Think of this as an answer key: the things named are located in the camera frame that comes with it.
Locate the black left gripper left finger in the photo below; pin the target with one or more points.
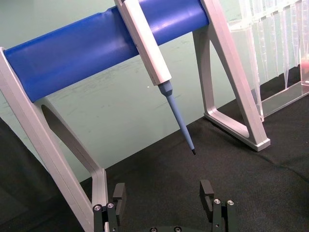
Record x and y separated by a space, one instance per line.
111 217

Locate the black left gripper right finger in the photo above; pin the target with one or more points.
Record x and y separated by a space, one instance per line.
218 215

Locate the black table cloth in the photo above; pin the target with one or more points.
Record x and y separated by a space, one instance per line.
169 183

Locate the clear acrylic tip rack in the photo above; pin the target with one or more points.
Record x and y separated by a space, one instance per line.
280 97

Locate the grey stand with blue bar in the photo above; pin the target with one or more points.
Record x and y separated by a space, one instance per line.
72 60

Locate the small pink container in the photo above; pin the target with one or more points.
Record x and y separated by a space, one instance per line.
305 72

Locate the clear plastic pipette tip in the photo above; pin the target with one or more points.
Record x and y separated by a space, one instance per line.
263 53
276 48
296 36
286 60

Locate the white pipette with blue shaft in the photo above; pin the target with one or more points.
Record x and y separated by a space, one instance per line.
147 53

